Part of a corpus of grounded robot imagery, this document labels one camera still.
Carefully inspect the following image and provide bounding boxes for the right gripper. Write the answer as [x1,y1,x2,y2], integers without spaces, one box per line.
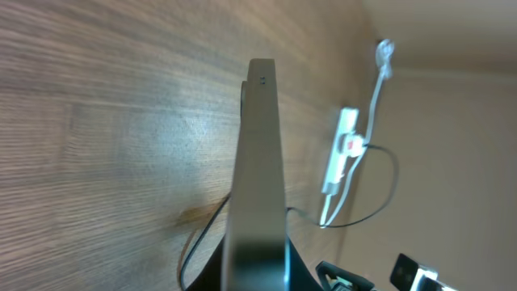
[316,261,375,291]

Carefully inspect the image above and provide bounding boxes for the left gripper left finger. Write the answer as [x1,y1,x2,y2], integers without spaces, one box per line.
[183,238,225,291]

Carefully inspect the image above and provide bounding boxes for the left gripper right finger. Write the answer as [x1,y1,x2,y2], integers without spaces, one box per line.
[286,238,322,291]

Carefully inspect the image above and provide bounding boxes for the Galaxy S25 smartphone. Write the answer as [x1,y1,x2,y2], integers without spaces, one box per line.
[221,58,288,290]

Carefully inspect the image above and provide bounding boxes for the black USB charging cable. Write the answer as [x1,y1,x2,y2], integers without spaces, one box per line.
[179,143,400,291]

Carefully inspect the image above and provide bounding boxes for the white power strip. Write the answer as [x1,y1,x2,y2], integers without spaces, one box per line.
[322,108,359,196]

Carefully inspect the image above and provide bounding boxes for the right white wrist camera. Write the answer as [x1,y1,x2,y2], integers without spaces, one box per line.
[389,253,456,291]

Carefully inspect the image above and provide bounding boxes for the white power strip cord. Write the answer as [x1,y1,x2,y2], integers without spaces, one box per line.
[318,38,396,230]

